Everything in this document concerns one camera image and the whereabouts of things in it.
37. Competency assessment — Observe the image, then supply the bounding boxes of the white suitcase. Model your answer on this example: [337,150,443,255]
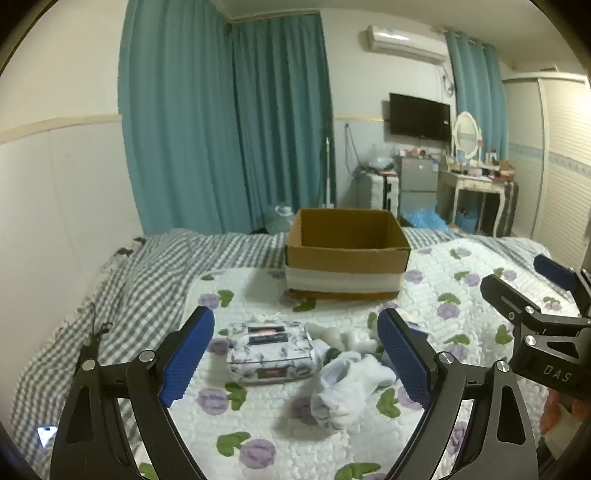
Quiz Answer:
[360,172,400,214]

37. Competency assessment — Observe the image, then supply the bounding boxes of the wide teal curtain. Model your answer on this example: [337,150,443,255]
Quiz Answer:
[119,0,241,236]

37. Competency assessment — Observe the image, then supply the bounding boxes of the row of cosmetics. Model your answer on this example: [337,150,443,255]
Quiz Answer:
[480,154,516,180]

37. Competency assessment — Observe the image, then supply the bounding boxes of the black cable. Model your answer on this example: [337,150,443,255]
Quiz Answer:
[81,302,114,365]

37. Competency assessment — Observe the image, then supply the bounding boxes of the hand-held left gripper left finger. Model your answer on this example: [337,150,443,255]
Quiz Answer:
[48,305,218,480]

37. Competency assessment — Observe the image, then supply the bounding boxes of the white air conditioner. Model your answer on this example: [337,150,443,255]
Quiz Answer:
[360,25,448,65]

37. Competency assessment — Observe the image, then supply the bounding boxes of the clear water jug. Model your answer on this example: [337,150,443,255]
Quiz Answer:
[265,203,296,234]

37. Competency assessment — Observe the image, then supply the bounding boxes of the white wardrobe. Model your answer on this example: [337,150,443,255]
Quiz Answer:
[502,71,591,268]

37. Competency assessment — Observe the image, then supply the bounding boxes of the grey checkered bed sheet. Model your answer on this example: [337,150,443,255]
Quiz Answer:
[9,228,555,476]

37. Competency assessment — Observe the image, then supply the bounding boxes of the black wall television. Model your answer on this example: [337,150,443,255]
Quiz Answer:
[389,92,452,143]

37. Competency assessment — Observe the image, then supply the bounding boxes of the dark suitcase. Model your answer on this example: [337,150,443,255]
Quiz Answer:
[499,180,519,236]

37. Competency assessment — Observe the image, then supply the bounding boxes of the floral tissue pack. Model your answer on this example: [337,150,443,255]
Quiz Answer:
[225,318,319,385]

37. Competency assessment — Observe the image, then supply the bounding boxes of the blue plastic bag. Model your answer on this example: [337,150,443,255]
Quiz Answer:
[401,202,451,230]

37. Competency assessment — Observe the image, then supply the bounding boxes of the grey mini fridge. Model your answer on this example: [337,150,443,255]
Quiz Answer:
[394,154,439,217]

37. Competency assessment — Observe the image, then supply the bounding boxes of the white floral quilt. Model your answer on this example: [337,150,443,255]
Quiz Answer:
[139,235,583,480]

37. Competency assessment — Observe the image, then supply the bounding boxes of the narrow teal curtain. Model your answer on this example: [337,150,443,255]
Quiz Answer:
[445,30,509,176]

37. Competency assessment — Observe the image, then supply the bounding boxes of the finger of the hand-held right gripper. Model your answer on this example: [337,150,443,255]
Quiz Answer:
[480,274,546,333]
[533,254,591,319]

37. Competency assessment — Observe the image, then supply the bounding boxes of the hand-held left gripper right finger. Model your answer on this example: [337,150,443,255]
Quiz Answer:
[376,307,541,480]

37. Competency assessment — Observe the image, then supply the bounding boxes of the cardboard box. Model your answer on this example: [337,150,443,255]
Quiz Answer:
[284,208,413,301]

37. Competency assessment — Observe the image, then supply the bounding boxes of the oval white vanity mirror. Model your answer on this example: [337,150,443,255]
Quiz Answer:
[451,111,483,162]

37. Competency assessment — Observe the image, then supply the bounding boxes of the clear plastic bag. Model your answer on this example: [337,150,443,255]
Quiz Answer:
[365,143,398,169]

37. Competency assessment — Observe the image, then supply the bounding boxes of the white floor pole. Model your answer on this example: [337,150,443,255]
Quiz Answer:
[322,136,336,208]

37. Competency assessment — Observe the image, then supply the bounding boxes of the large white sock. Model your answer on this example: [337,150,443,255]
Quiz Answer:
[310,351,398,432]

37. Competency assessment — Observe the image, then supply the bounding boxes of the person's right hand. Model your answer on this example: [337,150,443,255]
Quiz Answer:
[540,391,583,435]

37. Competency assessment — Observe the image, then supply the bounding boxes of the white vanity table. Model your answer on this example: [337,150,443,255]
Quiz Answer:
[436,166,509,234]

